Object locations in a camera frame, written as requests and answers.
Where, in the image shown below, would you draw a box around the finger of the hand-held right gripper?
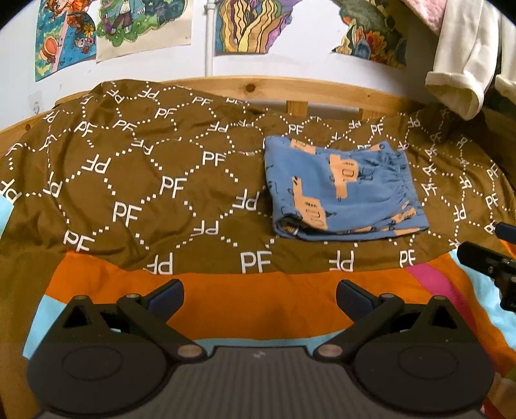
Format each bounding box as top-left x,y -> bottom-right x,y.
494,221 -> 516,242
457,241 -> 516,311

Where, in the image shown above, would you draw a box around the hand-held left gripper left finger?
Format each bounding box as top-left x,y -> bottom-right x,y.
56,279 -> 208,360

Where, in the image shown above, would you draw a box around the blue cartoon wall poster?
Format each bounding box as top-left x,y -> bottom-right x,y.
35,0 -> 97,83

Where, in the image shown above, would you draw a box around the white wall pipe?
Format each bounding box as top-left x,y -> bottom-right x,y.
204,0 -> 214,77

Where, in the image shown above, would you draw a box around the green cartoon wall poster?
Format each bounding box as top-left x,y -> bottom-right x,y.
96,0 -> 192,63

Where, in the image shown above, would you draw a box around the blue pants with orange print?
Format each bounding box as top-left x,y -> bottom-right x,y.
264,136 -> 430,242

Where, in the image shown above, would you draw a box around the wooden bed headboard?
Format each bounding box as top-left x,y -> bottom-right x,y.
0,74 -> 428,158

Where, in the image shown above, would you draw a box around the colourful striped bedsheet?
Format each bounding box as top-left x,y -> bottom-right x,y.
0,197 -> 516,419

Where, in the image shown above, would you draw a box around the pink quilted cloth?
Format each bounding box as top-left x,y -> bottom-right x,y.
403,0 -> 448,33

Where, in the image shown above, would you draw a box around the white hanging garment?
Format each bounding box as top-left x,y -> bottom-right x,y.
425,0 -> 516,122

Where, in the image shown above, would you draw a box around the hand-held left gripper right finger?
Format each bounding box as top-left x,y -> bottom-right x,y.
313,279 -> 464,360

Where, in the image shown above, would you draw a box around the brown printed blanket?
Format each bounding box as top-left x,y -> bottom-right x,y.
0,80 -> 511,277

